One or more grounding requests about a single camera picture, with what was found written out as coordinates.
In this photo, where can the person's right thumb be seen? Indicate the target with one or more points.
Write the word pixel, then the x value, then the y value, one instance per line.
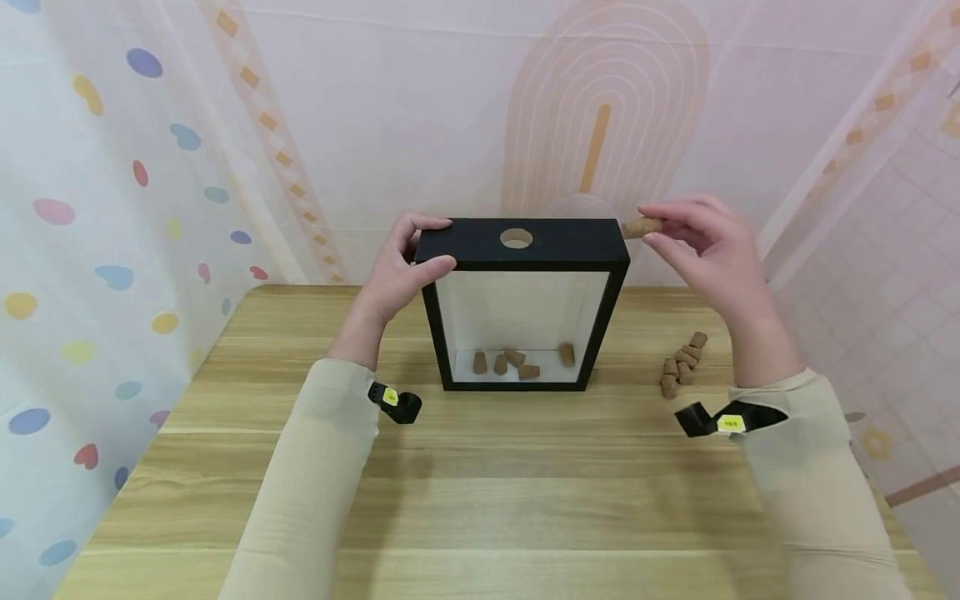
pixel 667 247

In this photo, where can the brown cork stopper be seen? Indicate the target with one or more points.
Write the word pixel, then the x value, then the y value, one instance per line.
pixel 479 363
pixel 529 372
pixel 515 357
pixel 500 365
pixel 566 355
pixel 642 227

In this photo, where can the person's right forearm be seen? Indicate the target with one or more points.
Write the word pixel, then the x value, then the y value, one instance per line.
pixel 810 483

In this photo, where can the black shadow box frame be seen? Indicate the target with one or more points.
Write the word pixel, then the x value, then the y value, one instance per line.
pixel 555 247

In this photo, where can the black wrist band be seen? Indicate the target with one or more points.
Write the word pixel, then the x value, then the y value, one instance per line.
pixel 731 419
pixel 395 403

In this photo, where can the person's right hand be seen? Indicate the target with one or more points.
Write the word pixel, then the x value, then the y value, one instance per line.
pixel 724 258

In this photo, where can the person's left thumb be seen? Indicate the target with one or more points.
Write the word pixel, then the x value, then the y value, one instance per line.
pixel 435 270

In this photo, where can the person's left index finger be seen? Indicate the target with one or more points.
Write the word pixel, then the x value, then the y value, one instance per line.
pixel 424 222

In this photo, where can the person's left hand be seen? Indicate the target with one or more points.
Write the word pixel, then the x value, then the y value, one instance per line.
pixel 390 279

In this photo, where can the person's left forearm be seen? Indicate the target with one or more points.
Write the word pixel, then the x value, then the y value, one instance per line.
pixel 322 450

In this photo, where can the pile of brown corks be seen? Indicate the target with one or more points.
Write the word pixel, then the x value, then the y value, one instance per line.
pixel 681 365

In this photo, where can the person's right index finger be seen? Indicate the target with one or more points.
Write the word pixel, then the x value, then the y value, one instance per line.
pixel 675 213

